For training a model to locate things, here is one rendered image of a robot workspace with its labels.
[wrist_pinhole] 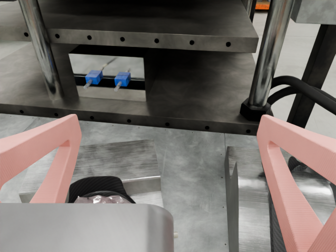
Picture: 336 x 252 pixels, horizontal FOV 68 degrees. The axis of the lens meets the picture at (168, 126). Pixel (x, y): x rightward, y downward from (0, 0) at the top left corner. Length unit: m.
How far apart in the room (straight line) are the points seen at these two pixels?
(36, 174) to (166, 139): 0.37
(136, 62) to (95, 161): 0.45
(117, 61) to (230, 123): 0.44
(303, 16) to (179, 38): 0.39
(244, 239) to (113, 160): 0.29
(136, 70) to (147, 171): 0.48
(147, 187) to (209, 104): 0.52
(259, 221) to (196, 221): 0.16
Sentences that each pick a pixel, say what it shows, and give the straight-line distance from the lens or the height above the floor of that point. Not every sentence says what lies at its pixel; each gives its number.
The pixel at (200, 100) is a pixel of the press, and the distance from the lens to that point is 0.97.
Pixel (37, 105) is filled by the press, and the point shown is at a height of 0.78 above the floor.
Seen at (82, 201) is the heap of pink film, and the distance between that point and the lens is 0.50.
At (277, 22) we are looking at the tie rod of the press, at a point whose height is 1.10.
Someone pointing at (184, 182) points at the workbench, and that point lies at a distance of 0.63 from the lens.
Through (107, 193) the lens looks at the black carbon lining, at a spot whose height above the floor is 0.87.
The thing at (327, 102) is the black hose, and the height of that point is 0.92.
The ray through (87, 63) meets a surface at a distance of 0.95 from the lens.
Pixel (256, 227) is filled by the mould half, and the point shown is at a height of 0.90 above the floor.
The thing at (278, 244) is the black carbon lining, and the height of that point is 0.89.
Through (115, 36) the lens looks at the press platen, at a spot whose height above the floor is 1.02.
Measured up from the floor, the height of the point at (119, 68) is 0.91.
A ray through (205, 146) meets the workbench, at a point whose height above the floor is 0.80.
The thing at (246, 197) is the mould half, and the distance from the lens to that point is 0.46.
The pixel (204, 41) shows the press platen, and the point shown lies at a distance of 0.84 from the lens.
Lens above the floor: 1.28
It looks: 37 degrees down
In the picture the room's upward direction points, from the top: straight up
